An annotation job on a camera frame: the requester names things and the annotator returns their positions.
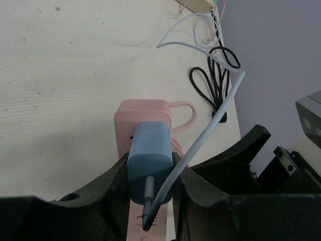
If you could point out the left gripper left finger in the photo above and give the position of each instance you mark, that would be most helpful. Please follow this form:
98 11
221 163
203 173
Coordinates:
97 211

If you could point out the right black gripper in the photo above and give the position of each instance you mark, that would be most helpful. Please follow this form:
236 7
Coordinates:
230 172

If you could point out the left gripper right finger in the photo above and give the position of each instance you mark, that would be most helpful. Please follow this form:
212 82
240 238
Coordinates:
204 212

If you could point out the beige power strip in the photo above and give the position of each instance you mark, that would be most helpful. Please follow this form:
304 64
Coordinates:
197 6

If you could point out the light blue usb charger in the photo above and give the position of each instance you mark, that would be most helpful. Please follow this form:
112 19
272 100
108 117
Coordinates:
150 155

